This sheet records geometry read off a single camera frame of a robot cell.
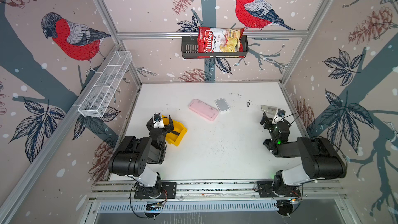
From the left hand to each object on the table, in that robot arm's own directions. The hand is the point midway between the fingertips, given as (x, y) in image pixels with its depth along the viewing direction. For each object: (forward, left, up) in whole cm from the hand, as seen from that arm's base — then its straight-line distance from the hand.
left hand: (160, 116), depth 88 cm
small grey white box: (+16, -39, -11) cm, 43 cm away
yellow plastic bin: (-9, -7, -9) cm, 15 cm away
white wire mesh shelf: (-3, +25, +19) cm, 31 cm away
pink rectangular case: (+12, -26, -10) cm, 30 cm away
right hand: (+1, -66, -2) cm, 66 cm away
